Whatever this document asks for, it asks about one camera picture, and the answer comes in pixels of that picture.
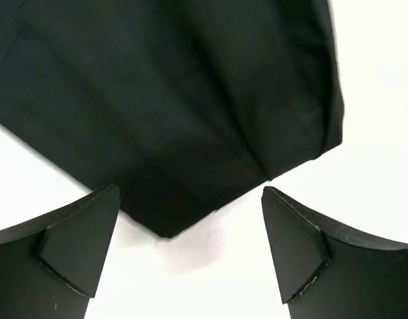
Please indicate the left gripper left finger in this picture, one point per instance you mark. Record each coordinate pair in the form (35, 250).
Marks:
(50, 266)

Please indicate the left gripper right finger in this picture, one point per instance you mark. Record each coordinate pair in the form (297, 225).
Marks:
(327, 269)

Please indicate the black pleated skirt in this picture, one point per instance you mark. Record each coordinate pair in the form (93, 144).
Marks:
(185, 105)

